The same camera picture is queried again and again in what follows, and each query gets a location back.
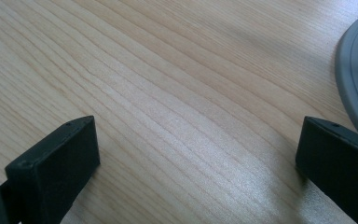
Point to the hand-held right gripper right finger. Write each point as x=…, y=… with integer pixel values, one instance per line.
x=338, y=161

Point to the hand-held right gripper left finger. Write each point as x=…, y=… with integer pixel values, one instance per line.
x=56, y=168

